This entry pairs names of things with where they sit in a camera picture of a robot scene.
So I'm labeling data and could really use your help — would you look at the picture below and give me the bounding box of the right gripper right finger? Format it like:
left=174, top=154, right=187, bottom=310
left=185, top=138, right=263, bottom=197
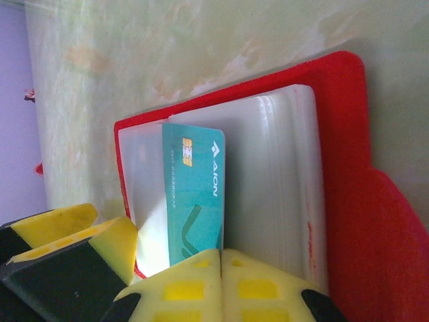
left=221, top=248, right=350, bottom=322

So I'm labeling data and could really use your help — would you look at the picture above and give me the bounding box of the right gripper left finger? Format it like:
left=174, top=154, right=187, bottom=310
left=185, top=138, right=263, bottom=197
left=100, top=248, right=223, bottom=322

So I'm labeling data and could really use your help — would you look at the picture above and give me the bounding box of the teal credit card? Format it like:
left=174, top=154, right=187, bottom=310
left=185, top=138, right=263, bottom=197
left=161, top=122, right=227, bottom=270

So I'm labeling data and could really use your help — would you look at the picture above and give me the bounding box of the red card holder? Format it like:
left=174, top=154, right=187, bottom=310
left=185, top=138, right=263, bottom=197
left=113, top=50, right=429, bottom=322

